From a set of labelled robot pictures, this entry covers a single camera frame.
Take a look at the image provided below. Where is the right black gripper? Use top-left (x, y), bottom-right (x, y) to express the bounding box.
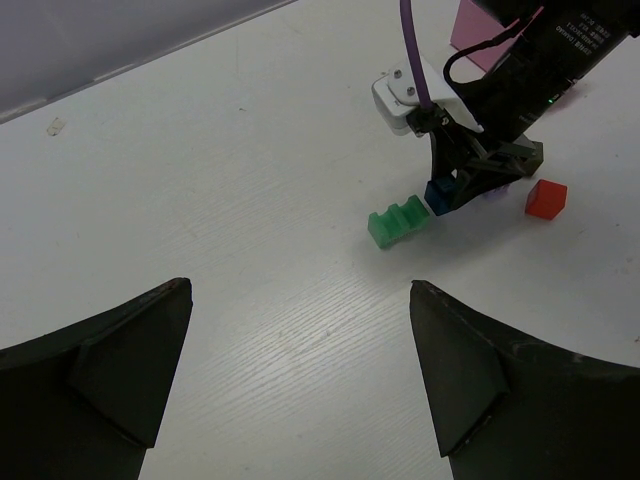
top-left (428, 0), bottom-right (639, 210)

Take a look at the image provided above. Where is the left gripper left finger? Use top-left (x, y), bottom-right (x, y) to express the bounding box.
top-left (1, 278), bottom-right (193, 479)

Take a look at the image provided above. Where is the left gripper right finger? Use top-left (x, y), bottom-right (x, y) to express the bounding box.
top-left (410, 280), bottom-right (639, 479)

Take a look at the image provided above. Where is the small dark blue cube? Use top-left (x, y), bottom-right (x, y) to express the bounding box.
top-left (424, 175), bottom-right (456, 216)

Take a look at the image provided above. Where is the green ridged block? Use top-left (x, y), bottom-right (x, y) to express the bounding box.
top-left (367, 195), bottom-right (431, 249)

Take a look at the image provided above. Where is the pink plastic box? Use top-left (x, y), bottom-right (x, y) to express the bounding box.
top-left (450, 0), bottom-right (539, 51)

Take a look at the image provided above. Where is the red cube block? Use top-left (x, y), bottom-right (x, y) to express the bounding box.
top-left (525, 179), bottom-right (568, 221)

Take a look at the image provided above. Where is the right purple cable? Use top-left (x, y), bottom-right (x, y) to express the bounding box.
top-left (398, 0), bottom-right (436, 111)

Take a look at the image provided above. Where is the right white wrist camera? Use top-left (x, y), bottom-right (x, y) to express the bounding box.
top-left (371, 59), bottom-right (484, 136)

